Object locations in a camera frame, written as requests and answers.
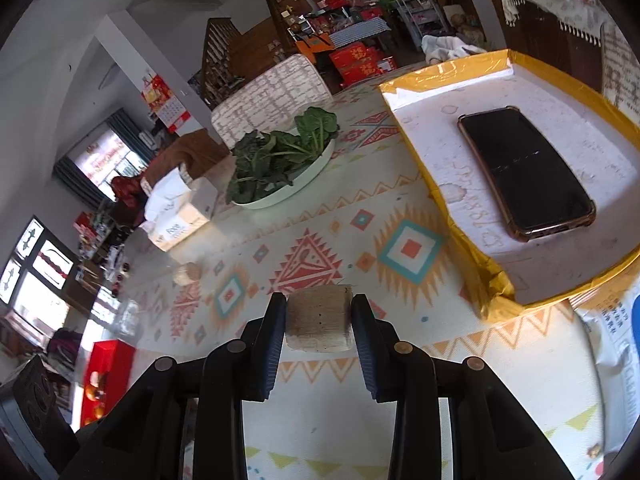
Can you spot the dark wooden cabinet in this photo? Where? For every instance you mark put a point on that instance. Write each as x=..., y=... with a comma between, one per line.
x=550, y=50

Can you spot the black embossed case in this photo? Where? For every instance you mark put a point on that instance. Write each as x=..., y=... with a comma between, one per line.
x=40, y=410

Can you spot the window with dark curtains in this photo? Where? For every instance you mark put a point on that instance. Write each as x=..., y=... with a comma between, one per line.
x=100, y=155

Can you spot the black framed window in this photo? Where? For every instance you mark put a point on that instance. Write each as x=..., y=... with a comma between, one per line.
x=50, y=260

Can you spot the foam box with yellow tape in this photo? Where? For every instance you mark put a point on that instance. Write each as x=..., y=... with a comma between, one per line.
x=450, y=160

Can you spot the white tissue box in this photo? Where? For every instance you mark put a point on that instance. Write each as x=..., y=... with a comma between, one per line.
x=175, y=225

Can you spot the leafy green vegetables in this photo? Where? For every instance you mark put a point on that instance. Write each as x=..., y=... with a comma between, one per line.
x=270, y=160

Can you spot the red cloth bundle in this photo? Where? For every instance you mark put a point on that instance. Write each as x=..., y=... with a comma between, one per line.
x=125, y=190

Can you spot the blue checkered table cover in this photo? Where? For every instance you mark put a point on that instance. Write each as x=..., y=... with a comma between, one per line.
x=357, y=32

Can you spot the beige sugarcane piece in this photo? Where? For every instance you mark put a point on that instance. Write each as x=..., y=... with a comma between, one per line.
x=186, y=275
x=317, y=317

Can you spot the red plastic basket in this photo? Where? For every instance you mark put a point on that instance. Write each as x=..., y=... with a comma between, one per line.
x=112, y=360

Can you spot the red gift box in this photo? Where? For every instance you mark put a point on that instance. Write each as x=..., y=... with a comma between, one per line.
x=367, y=72
x=355, y=55

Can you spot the black smartphone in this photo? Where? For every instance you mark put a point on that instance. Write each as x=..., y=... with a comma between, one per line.
x=525, y=170

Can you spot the chair with patterned cover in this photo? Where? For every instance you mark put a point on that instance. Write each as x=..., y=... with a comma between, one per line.
x=270, y=95

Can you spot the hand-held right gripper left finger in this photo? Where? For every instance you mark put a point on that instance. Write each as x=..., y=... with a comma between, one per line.
x=267, y=355

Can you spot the white crumpled cloth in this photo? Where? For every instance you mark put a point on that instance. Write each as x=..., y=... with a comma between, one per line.
x=445, y=47

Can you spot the white bag with blue print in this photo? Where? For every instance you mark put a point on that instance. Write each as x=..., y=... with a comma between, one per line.
x=615, y=340

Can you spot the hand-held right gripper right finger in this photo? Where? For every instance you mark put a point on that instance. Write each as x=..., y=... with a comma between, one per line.
x=367, y=355

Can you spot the cluttered side table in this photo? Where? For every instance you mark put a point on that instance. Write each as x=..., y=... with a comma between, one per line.
x=102, y=250

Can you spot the red wall calendar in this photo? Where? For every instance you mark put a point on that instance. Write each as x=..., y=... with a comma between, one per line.
x=165, y=105

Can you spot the brown wooden chair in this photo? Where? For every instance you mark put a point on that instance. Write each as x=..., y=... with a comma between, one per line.
x=192, y=147

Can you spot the wooden staircase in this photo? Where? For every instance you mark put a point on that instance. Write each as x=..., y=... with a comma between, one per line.
x=220, y=55

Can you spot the orange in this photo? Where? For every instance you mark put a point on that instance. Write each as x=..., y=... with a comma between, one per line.
x=100, y=412
x=92, y=391

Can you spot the patterned tablecloth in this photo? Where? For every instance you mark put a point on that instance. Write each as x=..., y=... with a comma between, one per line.
x=350, y=240

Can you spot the white plate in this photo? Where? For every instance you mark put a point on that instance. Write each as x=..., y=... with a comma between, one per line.
x=280, y=199

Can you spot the lace cloth with fringe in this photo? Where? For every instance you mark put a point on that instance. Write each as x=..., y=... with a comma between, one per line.
x=550, y=0

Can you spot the white shelf rack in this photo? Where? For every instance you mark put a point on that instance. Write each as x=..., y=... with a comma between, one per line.
x=422, y=15

